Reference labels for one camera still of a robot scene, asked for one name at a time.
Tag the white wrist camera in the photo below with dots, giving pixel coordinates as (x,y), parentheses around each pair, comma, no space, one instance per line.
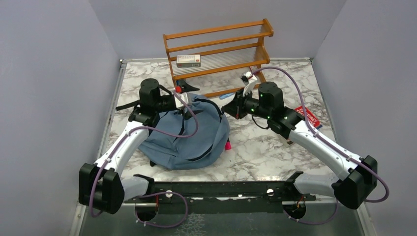
(182,99)
(250,80)

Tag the blue student backpack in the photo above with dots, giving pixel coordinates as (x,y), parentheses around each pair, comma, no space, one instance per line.
(191,143)

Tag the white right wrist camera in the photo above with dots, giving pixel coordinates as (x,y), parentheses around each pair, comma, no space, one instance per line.
(250,80)

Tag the red treehouse book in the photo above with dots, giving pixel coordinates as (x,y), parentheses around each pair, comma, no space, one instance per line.
(311,118)

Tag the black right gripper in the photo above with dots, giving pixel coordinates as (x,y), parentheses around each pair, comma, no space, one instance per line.
(235,108)

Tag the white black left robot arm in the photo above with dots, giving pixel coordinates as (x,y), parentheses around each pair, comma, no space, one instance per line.
(100,186)

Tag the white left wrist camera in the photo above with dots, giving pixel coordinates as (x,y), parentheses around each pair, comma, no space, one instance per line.
(182,99)

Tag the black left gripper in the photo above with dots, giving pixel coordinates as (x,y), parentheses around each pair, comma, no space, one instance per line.
(185,87)

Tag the pink marker pen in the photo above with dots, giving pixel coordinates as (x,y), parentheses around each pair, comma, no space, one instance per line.
(228,145)

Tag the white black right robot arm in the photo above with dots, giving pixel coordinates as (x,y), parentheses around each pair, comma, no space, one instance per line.
(353,177)

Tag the white grey box on shelf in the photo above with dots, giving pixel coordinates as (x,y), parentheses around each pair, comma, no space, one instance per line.
(188,61)

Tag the orange wooden shelf rack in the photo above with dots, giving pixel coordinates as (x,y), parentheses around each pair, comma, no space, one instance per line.
(221,49)

